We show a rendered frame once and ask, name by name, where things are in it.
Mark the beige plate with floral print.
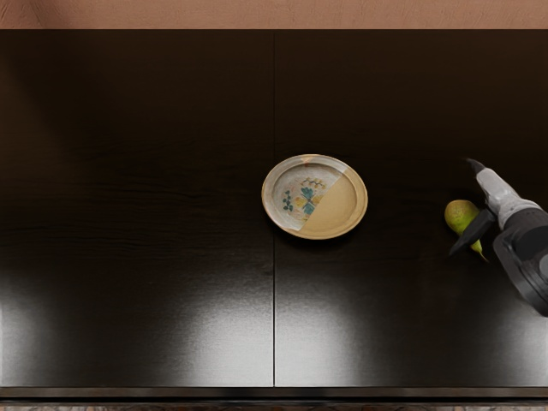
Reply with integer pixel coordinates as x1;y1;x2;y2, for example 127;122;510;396
261;153;369;241

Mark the green pear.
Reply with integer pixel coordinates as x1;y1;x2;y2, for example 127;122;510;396
444;199;490;263

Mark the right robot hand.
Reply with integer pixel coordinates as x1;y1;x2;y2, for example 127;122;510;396
448;157;528;258

